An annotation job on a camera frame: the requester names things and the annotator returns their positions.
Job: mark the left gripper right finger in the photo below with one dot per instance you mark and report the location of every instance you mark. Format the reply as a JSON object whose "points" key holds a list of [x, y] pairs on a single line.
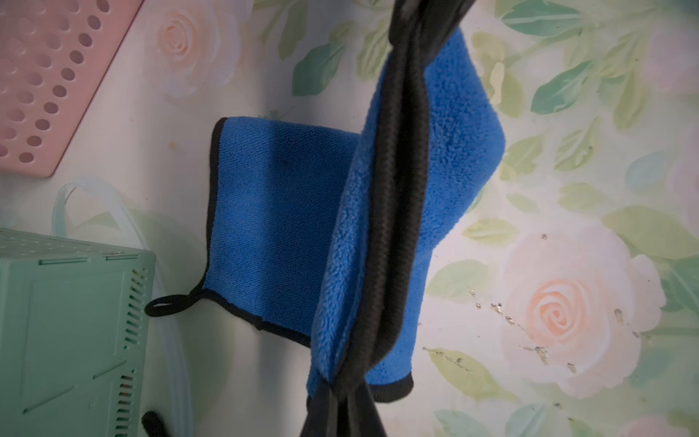
{"points": [[363, 419]]}

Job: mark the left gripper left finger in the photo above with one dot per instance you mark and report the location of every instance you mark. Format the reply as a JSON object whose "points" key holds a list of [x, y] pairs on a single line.
{"points": [[323, 410]]}

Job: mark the blue grey dishcloth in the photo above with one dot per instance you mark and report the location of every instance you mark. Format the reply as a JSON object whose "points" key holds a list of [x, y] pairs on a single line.
{"points": [[325, 237]]}

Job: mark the yellow dishcloth black trim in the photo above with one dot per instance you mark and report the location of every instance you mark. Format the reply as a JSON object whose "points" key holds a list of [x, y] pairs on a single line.
{"points": [[154, 425]]}

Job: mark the green plastic file organizer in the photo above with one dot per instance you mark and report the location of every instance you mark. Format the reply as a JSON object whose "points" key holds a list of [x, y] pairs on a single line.
{"points": [[73, 335]]}

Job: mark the pink plastic basket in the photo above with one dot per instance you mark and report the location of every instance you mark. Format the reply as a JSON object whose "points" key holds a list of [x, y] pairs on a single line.
{"points": [[54, 55]]}

